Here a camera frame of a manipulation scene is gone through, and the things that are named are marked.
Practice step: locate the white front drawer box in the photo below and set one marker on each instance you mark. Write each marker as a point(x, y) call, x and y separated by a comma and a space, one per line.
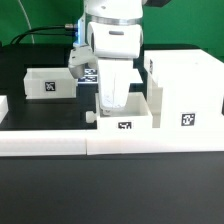
point(136, 115)

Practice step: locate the white fence bar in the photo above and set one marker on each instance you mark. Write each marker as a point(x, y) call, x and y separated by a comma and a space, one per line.
point(42, 143)
point(156, 141)

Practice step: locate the white left front fence bar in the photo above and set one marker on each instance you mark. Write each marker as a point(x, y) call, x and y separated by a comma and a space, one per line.
point(42, 143)

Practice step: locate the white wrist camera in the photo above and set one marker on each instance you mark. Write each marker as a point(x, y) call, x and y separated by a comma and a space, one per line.
point(79, 57)

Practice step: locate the white drawer box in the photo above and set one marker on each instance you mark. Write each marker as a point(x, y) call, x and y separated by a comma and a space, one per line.
point(49, 83)
point(136, 115)

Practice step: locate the white left fence block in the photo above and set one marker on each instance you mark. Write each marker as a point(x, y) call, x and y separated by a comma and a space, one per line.
point(3, 107)

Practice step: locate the white marker plate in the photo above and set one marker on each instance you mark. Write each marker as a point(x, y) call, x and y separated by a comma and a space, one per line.
point(91, 77)

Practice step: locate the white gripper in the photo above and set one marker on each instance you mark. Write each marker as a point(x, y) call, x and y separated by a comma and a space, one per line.
point(114, 83)

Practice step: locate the white drawer cabinet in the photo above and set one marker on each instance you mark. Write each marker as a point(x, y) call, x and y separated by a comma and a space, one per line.
point(185, 89)

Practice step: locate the white rear drawer box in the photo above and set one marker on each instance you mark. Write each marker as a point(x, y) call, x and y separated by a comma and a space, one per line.
point(49, 83)

